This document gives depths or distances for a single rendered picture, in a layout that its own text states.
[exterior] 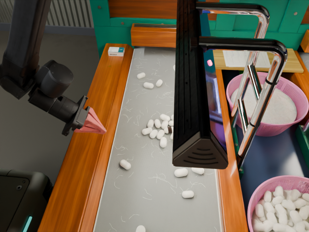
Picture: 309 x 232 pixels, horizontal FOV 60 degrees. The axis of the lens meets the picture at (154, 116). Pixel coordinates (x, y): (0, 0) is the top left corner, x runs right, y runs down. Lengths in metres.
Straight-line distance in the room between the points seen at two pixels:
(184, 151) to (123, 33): 0.85
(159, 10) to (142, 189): 0.69
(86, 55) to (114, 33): 1.41
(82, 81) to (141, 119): 1.44
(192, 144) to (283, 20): 0.89
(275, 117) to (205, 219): 0.44
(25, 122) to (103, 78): 1.15
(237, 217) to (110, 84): 0.60
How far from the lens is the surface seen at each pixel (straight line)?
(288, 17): 1.19
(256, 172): 0.88
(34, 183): 1.38
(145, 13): 1.13
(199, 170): 0.74
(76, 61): 2.50
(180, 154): 0.38
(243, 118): 0.76
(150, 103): 0.92
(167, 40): 1.09
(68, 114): 0.69
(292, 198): 0.80
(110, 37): 1.19
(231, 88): 1.01
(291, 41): 1.25
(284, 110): 1.02
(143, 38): 1.10
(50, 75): 0.63
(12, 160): 1.88
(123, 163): 0.75
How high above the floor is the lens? 1.38
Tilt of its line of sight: 46 degrees down
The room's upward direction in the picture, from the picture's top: straight up
